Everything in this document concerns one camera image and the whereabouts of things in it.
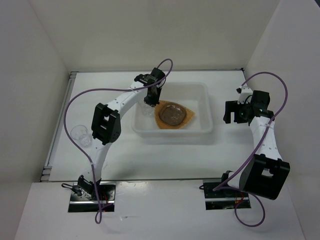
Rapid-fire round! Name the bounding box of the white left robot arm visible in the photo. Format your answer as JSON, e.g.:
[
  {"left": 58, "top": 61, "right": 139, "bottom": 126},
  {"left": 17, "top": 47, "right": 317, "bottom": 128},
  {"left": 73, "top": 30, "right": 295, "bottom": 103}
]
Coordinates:
[{"left": 77, "top": 67, "right": 165, "bottom": 200}]

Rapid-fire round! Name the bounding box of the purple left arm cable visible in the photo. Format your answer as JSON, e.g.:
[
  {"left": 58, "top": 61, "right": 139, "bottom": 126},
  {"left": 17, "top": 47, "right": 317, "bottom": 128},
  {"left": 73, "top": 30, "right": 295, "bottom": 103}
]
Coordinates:
[{"left": 63, "top": 58, "right": 174, "bottom": 225}]

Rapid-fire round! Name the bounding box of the aluminium table frame rail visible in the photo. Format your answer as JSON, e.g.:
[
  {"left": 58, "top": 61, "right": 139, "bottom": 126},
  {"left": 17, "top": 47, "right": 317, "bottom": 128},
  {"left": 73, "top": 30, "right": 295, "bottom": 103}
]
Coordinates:
[{"left": 39, "top": 71, "right": 78, "bottom": 182}]

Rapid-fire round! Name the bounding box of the translucent plastic bin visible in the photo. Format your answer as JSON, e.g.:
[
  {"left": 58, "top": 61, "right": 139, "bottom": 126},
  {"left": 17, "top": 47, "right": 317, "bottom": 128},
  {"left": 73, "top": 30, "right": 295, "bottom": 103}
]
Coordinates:
[{"left": 131, "top": 82, "right": 213, "bottom": 142}]

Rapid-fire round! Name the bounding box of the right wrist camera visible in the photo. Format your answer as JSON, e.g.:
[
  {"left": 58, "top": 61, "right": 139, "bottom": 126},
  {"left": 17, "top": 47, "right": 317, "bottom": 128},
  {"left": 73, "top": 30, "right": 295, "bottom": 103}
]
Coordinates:
[{"left": 236, "top": 85, "right": 253, "bottom": 105}]

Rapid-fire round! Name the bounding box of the clear plastic cup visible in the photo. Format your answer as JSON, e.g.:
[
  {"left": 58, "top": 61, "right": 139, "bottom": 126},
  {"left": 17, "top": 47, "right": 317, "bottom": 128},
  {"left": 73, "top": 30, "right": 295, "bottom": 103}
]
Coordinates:
[
  {"left": 138, "top": 100, "right": 155, "bottom": 117},
  {"left": 70, "top": 125, "right": 92, "bottom": 148}
]

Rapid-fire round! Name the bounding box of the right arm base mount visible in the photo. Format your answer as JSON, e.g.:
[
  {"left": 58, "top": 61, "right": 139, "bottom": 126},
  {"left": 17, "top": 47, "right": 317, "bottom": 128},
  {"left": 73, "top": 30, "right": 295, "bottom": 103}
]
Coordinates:
[{"left": 199, "top": 178, "right": 251, "bottom": 210}]

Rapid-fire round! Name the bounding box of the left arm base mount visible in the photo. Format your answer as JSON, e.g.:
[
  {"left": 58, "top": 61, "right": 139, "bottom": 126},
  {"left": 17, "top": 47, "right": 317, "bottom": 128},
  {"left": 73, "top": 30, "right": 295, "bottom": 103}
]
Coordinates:
[{"left": 61, "top": 181, "right": 116, "bottom": 213}]

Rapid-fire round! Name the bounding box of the woven bamboo basket tray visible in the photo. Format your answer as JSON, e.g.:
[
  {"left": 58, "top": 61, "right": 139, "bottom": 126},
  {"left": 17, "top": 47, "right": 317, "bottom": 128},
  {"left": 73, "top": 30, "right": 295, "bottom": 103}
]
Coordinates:
[{"left": 154, "top": 100, "right": 195, "bottom": 130}]

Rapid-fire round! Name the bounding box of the clear plastic cup front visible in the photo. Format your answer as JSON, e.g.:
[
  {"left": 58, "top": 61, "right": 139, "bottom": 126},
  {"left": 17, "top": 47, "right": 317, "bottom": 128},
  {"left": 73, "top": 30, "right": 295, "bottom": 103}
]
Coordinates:
[{"left": 70, "top": 125, "right": 92, "bottom": 148}]

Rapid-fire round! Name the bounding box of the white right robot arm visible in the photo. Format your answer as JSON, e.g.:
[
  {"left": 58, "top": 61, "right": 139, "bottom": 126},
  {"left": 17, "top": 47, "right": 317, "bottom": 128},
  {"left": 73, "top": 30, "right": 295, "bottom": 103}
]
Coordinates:
[{"left": 223, "top": 87, "right": 290, "bottom": 200}]

